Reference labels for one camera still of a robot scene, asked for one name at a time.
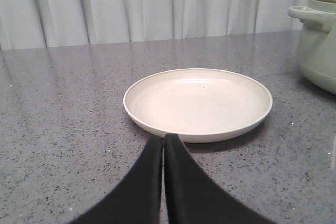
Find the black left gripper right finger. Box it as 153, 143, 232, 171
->
164, 134, 271, 223

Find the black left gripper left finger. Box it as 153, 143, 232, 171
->
72, 136, 163, 223

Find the beige round plate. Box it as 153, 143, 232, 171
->
123, 68, 273, 143

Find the green electric cooking pot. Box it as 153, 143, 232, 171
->
288, 0, 335, 94

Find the white pleated curtain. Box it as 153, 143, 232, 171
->
1, 0, 308, 50

